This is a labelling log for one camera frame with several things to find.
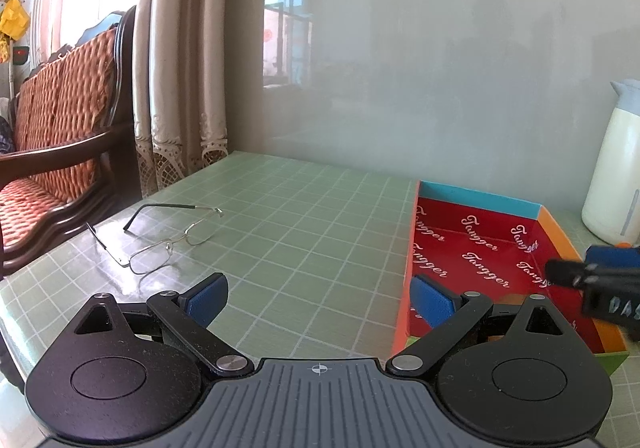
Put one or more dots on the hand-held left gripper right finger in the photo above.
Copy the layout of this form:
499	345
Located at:
430	300

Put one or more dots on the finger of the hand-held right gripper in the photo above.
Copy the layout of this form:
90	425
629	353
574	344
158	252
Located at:
565	272
612	255

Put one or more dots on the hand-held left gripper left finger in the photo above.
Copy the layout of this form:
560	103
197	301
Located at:
207	298

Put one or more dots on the red cardboard box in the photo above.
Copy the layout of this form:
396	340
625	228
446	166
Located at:
465	238

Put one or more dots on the white thermos jug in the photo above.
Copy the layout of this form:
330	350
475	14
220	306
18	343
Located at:
617	168

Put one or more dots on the green grid table mat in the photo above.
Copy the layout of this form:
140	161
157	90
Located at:
300	228

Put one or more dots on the orange patterned seat cushion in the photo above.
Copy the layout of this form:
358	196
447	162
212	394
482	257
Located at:
35	208

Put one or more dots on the beige lace curtain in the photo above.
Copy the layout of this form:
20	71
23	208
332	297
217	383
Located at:
185	78

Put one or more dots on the dark wooden sofa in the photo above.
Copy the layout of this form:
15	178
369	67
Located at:
122	93

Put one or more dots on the orange patterned back cushion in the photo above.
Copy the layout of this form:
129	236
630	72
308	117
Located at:
65	93

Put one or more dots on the white coat stand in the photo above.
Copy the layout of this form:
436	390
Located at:
11	78

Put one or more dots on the red and black device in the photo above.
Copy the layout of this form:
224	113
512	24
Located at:
21	55

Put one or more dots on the yellow bag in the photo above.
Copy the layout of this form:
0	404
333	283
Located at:
14	16

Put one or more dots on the metal frame eyeglasses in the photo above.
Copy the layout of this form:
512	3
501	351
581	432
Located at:
200	228

